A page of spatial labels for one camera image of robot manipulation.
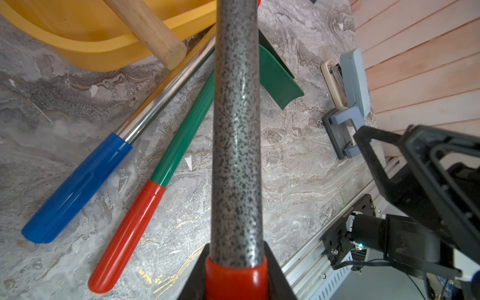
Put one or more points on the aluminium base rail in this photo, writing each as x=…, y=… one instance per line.
x=310, y=273

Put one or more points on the blue grip steel hoe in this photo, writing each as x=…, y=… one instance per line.
x=75, y=192

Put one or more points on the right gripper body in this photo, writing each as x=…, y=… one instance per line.
x=458, y=207

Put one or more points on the green shaft red grip hoe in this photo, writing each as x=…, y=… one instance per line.
x=280, y=84

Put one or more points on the grey hole punch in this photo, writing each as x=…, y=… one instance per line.
x=347, y=82

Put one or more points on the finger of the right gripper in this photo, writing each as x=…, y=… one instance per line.
x=403, y=190

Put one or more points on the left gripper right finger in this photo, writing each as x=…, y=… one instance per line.
x=278, y=286

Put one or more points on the yellow plastic storage box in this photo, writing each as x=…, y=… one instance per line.
x=90, y=36

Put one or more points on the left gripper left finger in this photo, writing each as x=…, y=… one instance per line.
x=195, y=286

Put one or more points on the wooden handle hoe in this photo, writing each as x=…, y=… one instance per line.
x=151, y=31

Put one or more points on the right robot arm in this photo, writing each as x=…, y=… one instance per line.
x=438, y=230

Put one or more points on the blue grey stapler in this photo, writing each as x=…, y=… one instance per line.
x=336, y=124

